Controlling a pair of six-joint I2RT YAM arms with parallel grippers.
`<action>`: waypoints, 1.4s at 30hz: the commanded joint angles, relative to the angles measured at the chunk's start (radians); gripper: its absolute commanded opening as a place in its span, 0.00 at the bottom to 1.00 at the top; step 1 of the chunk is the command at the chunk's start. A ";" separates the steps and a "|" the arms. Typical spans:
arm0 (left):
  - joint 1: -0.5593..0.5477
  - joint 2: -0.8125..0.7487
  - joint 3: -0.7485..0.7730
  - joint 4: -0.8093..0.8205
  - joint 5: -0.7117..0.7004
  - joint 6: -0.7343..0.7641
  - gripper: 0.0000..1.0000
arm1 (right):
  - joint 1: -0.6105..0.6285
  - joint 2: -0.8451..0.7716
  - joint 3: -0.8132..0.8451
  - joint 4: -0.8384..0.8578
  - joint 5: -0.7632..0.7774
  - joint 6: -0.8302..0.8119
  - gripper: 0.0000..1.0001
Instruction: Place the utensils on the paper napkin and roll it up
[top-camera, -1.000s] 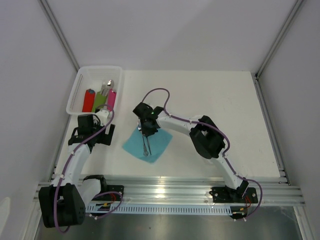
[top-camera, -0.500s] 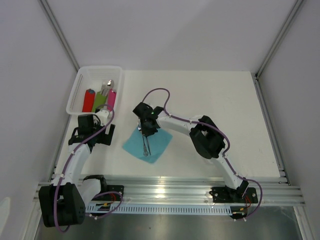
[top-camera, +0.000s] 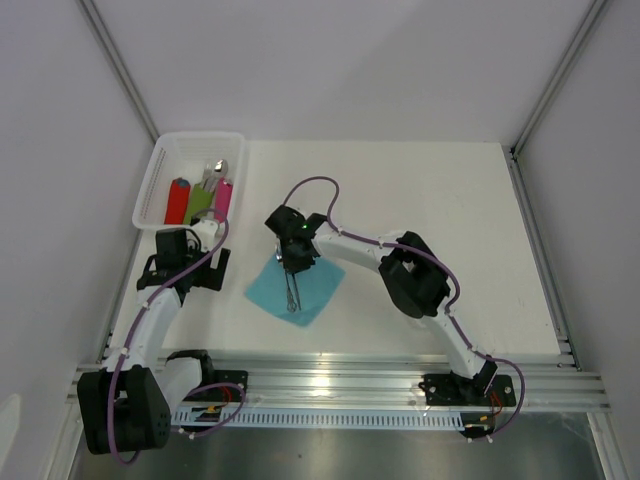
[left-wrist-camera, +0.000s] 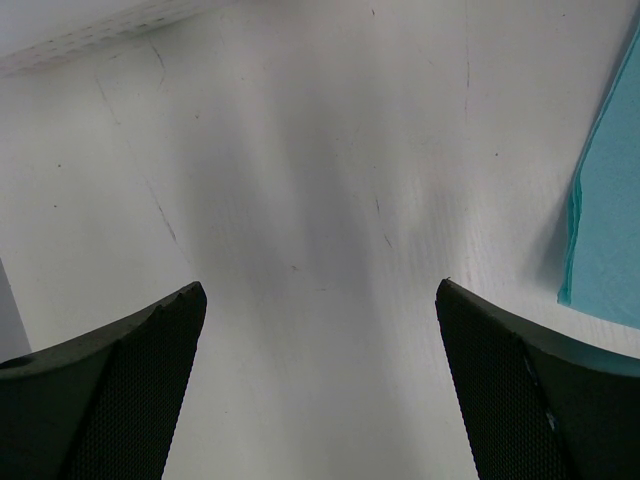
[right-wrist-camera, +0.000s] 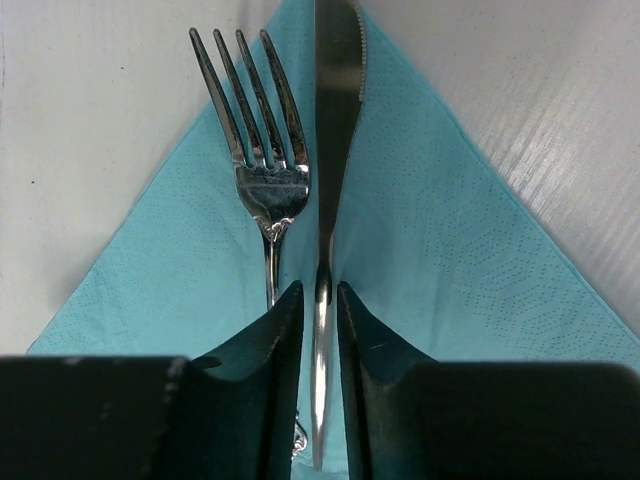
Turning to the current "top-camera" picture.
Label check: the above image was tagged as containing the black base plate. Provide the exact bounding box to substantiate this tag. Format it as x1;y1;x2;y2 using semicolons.
186;370;249;403
418;372;517;407

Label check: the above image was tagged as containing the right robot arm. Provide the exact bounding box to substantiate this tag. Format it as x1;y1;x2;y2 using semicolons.
265;205;497;404

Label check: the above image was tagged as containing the aluminium mounting rail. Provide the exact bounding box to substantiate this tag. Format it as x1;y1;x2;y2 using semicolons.
209;350;611;413

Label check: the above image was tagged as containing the white slotted cable duct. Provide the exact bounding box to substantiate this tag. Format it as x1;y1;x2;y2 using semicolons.
169;408;464;430

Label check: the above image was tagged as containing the pink napkin roll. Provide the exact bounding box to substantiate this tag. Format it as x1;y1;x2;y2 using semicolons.
214;179;233;218

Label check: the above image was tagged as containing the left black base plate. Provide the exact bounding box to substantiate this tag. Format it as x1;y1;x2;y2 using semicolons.
186;370;249;403

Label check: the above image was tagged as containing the right aluminium frame post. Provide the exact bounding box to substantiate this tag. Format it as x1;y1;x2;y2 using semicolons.
509;0;612;161

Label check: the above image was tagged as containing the ornate silver spoon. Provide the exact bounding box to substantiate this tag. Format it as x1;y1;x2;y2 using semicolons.
275;252;303;312

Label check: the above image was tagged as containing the teal paper napkin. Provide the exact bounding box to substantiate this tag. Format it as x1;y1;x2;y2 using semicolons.
245;255;345;327

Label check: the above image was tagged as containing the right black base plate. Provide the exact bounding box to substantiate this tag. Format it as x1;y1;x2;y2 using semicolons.
418;372;517;407

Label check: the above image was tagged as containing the large white plastic basket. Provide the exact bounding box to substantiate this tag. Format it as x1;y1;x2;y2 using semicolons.
132;131;249;231

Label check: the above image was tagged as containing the left aluminium frame post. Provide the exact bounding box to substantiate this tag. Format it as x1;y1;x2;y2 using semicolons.
75;0;160;143

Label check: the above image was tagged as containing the aluminium frame post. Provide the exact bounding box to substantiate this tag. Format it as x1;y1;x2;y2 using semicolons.
75;0;160;143
509;0;612;161

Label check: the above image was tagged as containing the ornate silver fork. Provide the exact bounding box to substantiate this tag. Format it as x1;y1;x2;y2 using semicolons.
273;249;299;314

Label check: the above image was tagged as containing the red napkin roll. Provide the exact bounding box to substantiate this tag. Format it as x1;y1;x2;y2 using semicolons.
164;178;191;225

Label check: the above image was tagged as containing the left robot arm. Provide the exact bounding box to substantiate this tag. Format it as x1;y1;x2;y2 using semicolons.
77;220;230;459

